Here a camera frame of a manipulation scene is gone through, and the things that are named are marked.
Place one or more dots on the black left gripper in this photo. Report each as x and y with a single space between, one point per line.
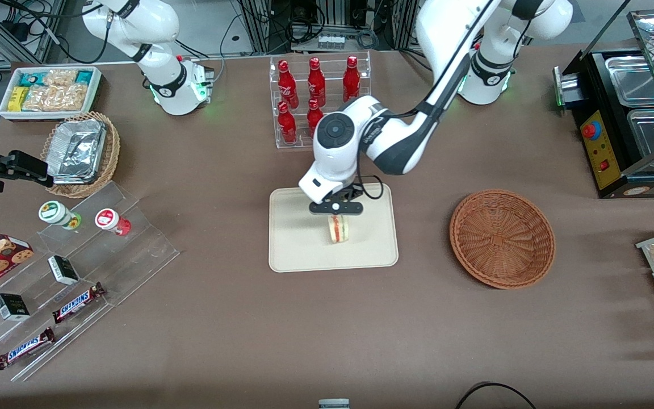
349 193

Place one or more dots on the triangular sandwich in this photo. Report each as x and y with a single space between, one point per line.
339 230

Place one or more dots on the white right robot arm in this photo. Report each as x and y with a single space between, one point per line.
174 85

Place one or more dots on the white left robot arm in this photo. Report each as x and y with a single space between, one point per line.
395 142

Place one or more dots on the cream plastic tray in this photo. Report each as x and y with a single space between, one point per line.
298 244

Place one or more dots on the light wicker basket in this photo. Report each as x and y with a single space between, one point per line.
112 153

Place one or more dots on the round brown wicker basket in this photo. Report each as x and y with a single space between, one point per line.
503 238

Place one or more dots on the green label yogurt cup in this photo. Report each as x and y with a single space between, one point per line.
54 213

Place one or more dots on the stacked aluminium foil trays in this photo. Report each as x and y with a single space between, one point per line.
77 150

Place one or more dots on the yellow snack pack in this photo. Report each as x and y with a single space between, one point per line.
18 99

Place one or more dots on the clear bag of crackers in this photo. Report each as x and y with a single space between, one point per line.
57 97
60 78

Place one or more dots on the clear acrylic bottle rack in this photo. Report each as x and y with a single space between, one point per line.
281 145

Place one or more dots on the teal snack pack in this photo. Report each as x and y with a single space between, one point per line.
84 77
33 79

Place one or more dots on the red cola bottle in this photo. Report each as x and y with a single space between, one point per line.
287 126
351 79
313 113
316 84
287 85

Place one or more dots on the red label yogurt cup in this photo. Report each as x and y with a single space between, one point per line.
108 220

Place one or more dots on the white rectangular snack bin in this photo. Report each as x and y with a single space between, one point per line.
97 94

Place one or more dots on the small black box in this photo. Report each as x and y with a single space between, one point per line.
63 270
12 307

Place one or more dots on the clear acrylic stepped shelf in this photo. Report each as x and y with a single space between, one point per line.
134 255

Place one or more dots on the Snickers chocolate bar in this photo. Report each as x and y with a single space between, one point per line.
77 303
25 348

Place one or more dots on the white power strip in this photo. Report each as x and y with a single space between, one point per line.
331 41

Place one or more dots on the black food warmer cabinet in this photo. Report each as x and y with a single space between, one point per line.
602 165

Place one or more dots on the grey camera mount block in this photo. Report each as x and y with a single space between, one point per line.
334 404

